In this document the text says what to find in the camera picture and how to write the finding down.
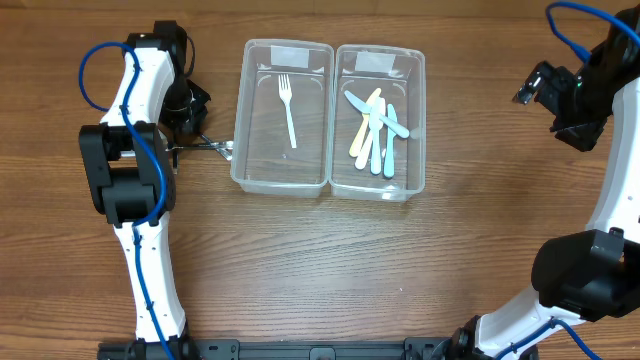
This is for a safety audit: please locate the black handled metal fork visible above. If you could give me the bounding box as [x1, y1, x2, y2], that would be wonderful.
[172, 149, 179, 175]

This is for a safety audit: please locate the silver metal fork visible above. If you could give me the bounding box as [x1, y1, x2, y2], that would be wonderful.
[200, 134, 233, 161]
[167, 141, 233, 151]

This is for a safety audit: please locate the yellow plastic knife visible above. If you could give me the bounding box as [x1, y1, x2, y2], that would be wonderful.
[349, 88, 381, 157]

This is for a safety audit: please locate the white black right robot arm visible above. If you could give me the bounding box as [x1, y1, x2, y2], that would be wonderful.
[432, 1, 639, 359]

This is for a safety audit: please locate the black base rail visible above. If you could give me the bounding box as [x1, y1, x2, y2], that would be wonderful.
[97, 337, 541, 360]

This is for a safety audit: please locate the clear plastic container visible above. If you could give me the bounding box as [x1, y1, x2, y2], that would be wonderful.
[329, 44, 427, 202]
[231, 39, 335, 198]

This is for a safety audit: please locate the light blue plastic knife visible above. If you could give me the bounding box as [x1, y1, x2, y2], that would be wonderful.
[370, 101, 381, 175]

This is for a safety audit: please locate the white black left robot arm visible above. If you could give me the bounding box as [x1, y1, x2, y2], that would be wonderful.
[79, 20, 210, 359]

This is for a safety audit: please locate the pale green plastic knife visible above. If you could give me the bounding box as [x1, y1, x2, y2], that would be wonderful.
[383, 104, 398, 179]

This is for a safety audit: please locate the left clear plastic container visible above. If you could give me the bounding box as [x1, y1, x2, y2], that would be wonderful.
[231, 39, 335, 198]

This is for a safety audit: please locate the grey white plastic knife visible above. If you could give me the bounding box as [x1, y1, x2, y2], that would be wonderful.
[343, 89, 411, 140]

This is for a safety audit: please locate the right clear plastic container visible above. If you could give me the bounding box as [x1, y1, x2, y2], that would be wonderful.
[329, 44, 427, 202]

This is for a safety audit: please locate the white plastic fork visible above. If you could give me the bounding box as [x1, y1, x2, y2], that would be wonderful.
[278, 74, 297, 149]

